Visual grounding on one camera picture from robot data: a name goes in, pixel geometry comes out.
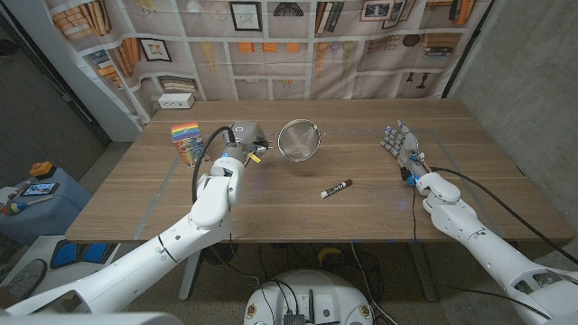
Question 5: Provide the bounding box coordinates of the black smartphone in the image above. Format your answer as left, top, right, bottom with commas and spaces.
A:
21, 181, 61, 198

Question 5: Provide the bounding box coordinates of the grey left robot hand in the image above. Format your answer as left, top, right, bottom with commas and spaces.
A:
221, 120, 274, 166

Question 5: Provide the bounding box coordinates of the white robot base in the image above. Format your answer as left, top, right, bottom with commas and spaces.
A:
242, 269, 375, 325

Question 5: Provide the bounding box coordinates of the orange and black block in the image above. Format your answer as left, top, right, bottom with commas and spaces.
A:
29, 161, 58, 181

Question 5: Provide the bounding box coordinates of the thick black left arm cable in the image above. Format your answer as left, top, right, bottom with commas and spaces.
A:
191, 125, 237, 204

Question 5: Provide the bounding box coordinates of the metal mesh sieve black handle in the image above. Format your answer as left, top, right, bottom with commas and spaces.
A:
266, 118, 326, 163

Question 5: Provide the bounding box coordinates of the grey sneaker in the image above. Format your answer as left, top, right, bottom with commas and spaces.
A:
0, 258, 49, 299

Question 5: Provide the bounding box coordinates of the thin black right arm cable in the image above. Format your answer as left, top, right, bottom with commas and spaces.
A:
409, 182, 555, 320

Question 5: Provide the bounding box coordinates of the rainbow marker box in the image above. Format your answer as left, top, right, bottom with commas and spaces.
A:
170, 121, 212, 170

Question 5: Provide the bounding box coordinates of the black backdrop stand pole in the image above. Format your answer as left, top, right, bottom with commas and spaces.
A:
440, 0, 496, 99

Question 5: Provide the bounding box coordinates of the white robot torso cover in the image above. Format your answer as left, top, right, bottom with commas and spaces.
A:
0, 311, 184, 325

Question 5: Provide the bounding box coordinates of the multicoloured handled brush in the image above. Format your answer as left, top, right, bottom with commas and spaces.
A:
0, 194, 55, 217

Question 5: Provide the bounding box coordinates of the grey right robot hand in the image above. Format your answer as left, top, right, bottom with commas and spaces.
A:
379, 118, 433, 181

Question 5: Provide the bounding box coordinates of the white table leg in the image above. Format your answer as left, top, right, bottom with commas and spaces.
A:
178, 250, 202, 302

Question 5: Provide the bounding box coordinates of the printed bookshelf backdrop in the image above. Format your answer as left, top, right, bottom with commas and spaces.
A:
44, 0, 493, 132

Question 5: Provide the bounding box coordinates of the black round fan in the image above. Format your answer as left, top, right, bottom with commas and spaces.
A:
200, 242, 239, 266

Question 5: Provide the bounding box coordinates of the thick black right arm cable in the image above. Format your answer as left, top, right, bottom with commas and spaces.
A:
432, 166, 578, 266

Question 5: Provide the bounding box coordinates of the black floor cable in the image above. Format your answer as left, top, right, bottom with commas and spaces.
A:
350, 242, 399, 325

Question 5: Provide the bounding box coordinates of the white power outlet box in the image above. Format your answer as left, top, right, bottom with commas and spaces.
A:
157, 92, 196, 110

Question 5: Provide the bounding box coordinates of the grey table leg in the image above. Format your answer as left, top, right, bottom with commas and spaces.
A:
408, 242, 439, 302

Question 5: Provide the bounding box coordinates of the brown marker white cap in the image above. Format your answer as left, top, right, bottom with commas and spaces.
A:
320, 178, 354, 200

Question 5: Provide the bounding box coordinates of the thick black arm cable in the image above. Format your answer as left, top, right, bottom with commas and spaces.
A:
191, 125, 237, 204
432, 166, 578, 266

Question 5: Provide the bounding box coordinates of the yellow object under table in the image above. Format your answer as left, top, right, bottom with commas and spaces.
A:
317, 246, 343, 266

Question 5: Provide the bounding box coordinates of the blue storage box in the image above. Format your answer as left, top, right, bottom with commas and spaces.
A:
0, 167, 94, 247

